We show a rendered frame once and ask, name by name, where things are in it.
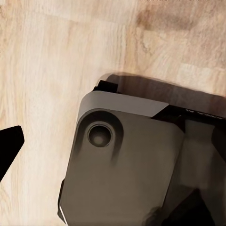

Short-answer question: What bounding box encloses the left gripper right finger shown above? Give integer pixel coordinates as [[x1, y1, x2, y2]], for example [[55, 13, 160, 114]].
[[211, 125, 226, 163]]

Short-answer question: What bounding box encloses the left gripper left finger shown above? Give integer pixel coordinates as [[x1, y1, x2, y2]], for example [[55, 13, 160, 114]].
[[0, 125, 24, 182]]

